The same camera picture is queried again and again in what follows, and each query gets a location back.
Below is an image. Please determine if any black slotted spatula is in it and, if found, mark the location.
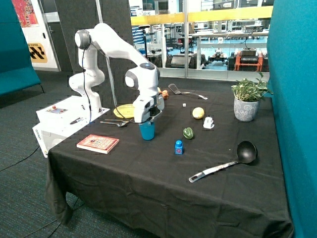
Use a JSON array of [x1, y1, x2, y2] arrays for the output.
[[168, 83, 208, 100]]

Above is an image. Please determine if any potted green plant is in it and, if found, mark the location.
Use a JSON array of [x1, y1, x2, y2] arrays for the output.
[[231, 72, 273, 122]]

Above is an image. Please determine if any brown teddy bear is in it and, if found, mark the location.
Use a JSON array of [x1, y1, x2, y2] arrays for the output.
[[158, 87, 169, 100]]

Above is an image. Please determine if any blue plastic cup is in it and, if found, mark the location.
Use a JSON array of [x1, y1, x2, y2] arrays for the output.
[[139, 121, 155, 140]]

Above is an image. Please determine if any black ladle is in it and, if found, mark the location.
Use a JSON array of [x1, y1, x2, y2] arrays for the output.
[[188, 141, 258, 183]]

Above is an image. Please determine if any red wall poster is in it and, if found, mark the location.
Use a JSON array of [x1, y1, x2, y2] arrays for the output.
[[12, 0, 39, 28]]

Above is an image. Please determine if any green toy bell pepper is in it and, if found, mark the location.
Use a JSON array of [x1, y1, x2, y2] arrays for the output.
[[183, 127, 194, 140]]

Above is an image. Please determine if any yellow lemon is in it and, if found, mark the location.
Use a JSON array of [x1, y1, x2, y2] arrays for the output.
[[192, 107, 205, 119]]

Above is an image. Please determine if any white robot control box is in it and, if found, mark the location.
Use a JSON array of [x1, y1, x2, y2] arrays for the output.
[[33, 96, 109, 157]]

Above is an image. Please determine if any yellow black warning sign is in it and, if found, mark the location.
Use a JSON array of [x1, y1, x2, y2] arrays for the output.
[[28, 43, 48, 63]]

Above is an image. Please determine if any black tablecloth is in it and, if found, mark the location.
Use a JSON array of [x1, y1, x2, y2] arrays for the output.
[[45, 91, 294, 238]]

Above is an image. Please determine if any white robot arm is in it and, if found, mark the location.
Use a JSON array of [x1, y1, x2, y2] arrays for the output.
[[69, 23, 164, 123]]

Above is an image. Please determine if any red book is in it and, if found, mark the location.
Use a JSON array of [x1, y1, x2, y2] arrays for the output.
[[76, 134, 119, 154]]

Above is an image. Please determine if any white plastic figure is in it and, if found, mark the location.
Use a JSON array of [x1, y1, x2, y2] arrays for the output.
[[203, 117, 214, 129]]

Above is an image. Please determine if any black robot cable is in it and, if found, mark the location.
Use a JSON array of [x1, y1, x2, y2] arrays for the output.
[[81, 47, 93, 123]]

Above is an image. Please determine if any blue toy block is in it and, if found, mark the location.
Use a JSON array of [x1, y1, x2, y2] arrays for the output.
[[174, 140, 183, 155]]

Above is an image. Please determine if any silver metal fork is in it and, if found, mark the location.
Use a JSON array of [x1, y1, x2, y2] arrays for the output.
[[104, 119, 130, 124]]

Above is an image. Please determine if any teal sofa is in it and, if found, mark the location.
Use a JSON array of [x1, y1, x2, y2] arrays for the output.
[[0, 0, 41, 95]]

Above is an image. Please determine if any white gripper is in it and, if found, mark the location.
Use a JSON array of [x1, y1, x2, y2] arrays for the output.
[[133, 95, 164, 123]]

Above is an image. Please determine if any silver metal spoon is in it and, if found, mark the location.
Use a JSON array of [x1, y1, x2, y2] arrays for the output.
[[101, 121, 127, 127]]

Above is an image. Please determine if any yellow plastic plate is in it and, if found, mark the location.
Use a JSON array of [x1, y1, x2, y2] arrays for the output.
[[113, 104, 135, 119]]

